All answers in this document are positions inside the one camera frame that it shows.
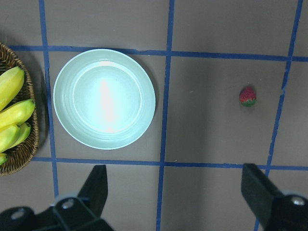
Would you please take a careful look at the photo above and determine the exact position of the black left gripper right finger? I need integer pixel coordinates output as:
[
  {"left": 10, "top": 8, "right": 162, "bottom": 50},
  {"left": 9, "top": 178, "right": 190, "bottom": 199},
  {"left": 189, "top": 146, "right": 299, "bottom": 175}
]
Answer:
[{"left": 241, "top": 163, "right": 284, "bottom": 226}]

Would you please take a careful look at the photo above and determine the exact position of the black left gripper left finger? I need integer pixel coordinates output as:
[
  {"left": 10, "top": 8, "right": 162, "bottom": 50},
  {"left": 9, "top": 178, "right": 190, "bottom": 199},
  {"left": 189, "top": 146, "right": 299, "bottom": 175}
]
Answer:
[{"left": 77, "top": 165, "right": 107, "bottom": 217}]

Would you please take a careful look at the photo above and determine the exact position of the red strawberry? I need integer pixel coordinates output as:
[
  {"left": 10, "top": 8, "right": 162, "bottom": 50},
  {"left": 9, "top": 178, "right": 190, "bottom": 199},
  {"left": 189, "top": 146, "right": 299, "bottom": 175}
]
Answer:
[{"left": 239, "top": 86, "right": 257, "bottom": 107}]

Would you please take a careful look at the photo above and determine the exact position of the light green plate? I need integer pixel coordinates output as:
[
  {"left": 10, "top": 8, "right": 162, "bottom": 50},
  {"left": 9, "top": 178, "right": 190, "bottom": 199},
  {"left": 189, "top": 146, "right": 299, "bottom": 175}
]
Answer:
[{"left": 53, "top": 49, "right": 156, "bottom": 150}]

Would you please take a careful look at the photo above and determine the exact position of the brown wicker basket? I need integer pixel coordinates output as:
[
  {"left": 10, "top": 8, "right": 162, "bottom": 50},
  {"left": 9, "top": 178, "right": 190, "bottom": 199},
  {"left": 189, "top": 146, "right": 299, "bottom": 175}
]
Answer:
[{"left": 0, "top": 43, "right": 39, "bottom": 176}]

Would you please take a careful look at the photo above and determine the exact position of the yellow banana bunch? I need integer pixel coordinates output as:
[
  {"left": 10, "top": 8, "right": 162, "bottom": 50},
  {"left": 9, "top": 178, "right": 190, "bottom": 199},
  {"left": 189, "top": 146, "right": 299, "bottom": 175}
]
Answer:
[{"left": 0, "top": 66, "right": 36, "bottom": 164}]

